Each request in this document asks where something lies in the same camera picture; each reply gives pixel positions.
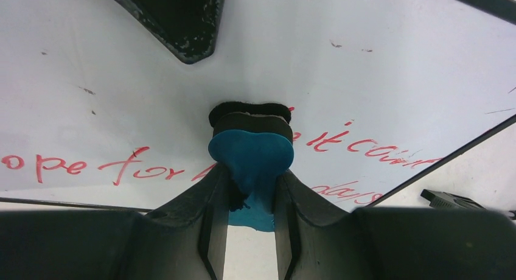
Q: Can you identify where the wire whiteboard stand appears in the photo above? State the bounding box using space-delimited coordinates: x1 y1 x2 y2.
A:
420 188 516 220

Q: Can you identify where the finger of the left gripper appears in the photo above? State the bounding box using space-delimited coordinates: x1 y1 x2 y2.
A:
114 0 225 65

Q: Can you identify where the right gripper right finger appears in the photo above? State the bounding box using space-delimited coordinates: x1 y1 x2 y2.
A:
274 171 363 279

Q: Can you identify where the small whiteboard with red writing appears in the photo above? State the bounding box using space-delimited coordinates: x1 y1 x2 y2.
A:
1 0 515 209

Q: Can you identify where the blue whiteboard eraser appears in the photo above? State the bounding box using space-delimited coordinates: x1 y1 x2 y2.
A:
208 101 295 232

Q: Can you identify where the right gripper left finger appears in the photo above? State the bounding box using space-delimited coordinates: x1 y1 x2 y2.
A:
133 164 229 279

